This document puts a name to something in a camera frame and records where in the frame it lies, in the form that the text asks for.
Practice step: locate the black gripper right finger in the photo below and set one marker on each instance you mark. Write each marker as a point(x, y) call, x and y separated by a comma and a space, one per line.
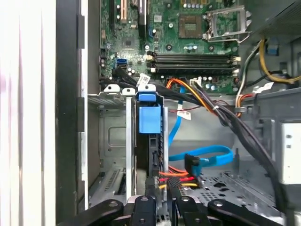
point(188, 212)

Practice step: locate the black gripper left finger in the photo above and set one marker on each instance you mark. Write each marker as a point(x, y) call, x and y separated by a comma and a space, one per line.
point(143, 212)

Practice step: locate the hard disk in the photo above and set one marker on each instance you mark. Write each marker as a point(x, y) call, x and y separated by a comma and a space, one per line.
point(149, 117)

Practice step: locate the silver disk bay cage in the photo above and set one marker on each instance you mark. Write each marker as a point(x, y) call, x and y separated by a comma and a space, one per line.
point(113, 131)

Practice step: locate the grey optical drive cage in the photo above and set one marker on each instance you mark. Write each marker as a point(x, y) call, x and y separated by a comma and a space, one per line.
point(265, 103)

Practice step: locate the black PC case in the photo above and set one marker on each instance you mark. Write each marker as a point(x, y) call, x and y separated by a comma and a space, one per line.
point(67, 94)

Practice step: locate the black RAM slot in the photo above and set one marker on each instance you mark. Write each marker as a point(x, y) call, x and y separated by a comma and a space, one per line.
point(195, 55)
point(195, 70)
point(195, 65)
point(195, 59)

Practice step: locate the green motherboard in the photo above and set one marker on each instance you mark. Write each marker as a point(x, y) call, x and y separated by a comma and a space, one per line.
point(164, 44)

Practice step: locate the metal locking lever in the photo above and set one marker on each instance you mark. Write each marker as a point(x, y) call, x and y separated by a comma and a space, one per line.
point(223, 40)

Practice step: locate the CPU socket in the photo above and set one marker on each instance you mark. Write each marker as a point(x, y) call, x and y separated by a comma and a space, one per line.
point(190, 27)

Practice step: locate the black graphics card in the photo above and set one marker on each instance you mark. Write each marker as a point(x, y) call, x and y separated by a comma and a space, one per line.
point(143, 18)

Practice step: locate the black expansion slot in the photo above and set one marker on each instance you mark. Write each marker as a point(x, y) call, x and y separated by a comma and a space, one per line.
point(114, 14)

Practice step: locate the white expansion slot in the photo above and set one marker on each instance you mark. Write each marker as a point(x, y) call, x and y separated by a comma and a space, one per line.
point(123, 11)

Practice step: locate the silver socket cover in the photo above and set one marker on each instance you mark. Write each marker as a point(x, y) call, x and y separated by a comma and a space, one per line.
point(225, 9)

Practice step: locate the grey power supply unit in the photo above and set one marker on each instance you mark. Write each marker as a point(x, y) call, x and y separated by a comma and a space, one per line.
point(277, 21)

